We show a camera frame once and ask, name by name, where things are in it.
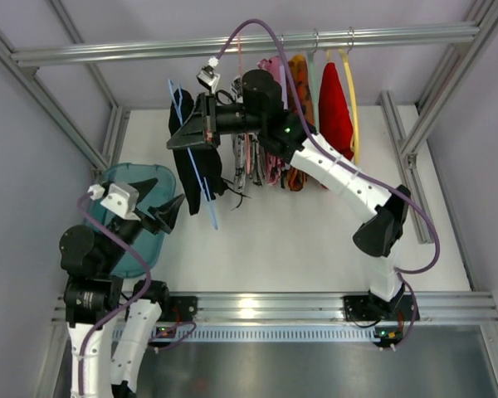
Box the black trousers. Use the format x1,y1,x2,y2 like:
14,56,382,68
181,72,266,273
168,90,248,216

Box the blue hanger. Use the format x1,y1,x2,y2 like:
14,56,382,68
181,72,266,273
168,79,218,231

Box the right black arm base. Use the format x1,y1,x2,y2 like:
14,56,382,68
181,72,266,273
343,294,417,323

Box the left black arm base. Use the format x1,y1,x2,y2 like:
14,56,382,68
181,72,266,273
158,295,198,323

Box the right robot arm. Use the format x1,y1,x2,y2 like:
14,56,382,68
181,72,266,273
167,70,410,321

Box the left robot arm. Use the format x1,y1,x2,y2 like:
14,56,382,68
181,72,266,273
59,178,185,397

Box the pink hanger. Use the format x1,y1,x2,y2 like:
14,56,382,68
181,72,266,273
237,33,251,175

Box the lilac hanger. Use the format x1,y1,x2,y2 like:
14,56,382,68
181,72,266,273
279,34,289,109

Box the mint green hanger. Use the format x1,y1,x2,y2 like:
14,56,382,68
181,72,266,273
307,29,320,129

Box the yellow hanger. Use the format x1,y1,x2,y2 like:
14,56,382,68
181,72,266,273
326,40,361,164

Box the teal plastic bin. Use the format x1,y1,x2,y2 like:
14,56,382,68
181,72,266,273
82,162,178,279

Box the black white patterned garment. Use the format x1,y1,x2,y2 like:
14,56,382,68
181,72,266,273
230,75,267,192

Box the pink patterned garment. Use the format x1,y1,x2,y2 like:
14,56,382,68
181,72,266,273
257,56,286,186

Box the orange patterned garment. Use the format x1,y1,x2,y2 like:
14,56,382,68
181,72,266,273
286,55,314,192

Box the red garment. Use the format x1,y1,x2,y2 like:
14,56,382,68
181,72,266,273
318,62,354,160

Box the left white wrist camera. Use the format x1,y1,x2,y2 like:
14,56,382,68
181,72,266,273
100,182,139,221

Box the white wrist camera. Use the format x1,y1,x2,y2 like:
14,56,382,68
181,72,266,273
197,56,221,94
100,182,139,221

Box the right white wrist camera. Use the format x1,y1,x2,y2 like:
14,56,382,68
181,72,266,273
197,56,221,94

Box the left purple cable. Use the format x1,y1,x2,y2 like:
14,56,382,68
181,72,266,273
77,194,197,398

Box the left aluminium frame post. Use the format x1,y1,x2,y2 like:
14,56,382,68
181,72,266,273
0,1,124,171

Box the aluminium frame post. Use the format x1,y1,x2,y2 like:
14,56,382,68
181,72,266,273
0,1,124,171
379,1,498,244

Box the grey slotted cable duct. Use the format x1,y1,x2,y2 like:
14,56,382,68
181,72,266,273
111,323,393,343

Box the aluminium hanging rail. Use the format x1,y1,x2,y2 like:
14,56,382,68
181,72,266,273
11,22,480,67

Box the right aluminium frame post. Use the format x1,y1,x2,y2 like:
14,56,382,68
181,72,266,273
379,1,498,244

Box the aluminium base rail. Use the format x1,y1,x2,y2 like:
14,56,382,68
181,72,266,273
51,291,498,323

